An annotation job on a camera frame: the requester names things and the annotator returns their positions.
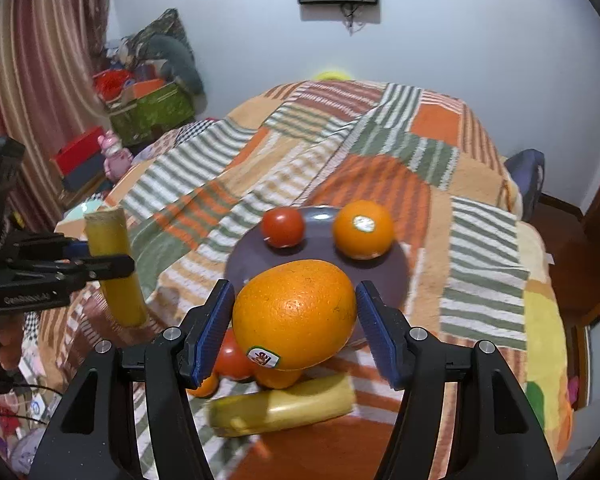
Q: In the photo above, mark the striped patchwork blanket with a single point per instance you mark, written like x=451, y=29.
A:
x=380, y=170

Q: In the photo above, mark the striped red curtain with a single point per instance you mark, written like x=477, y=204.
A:
x=35, y=70

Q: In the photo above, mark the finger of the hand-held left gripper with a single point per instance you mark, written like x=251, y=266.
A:
x=75, y=249
x=107, y=266

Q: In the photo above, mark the green cardboard box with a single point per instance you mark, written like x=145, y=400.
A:
x=152, y=110

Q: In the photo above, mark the grey plush toy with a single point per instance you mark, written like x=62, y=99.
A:
x=180, y=62

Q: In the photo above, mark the small orange with white sticker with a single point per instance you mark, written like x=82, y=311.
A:
x=362, y=235

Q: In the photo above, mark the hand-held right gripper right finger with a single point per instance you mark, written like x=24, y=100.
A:
x=375, y=330

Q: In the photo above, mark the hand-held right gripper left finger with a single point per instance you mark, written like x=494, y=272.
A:
x=212, y=330

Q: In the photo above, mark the purple plate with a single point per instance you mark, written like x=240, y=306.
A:
x=322, y=260

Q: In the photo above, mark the pink plush toy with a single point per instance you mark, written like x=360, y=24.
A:
x=115, y=157

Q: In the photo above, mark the person's left hand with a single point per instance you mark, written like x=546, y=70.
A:
x=11, y=347

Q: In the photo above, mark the camouflage pillow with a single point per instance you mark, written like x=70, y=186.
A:
x=162, y=27

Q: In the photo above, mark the yellow banana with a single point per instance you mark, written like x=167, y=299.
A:
x=280, y=407
x=111, y=232

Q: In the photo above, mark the yellow-green round object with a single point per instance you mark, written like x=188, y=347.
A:
x=332, y=74

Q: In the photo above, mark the dark blue box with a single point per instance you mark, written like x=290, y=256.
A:
x=85, y=177

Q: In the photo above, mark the blue chair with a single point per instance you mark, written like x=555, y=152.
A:
x=527, y=180

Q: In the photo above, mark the light teal round object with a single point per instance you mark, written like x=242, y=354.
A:
x=82, y=209

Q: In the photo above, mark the red plastic item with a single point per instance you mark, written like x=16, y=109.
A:
x=112, y=82

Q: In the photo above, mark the large orange with sticker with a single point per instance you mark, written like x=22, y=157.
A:
x=295, y=310

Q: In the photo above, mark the red tomato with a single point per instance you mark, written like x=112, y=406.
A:
x=232, y=360
x=282, y=227

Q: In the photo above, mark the red box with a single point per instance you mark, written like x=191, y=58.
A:
x=77, y=152

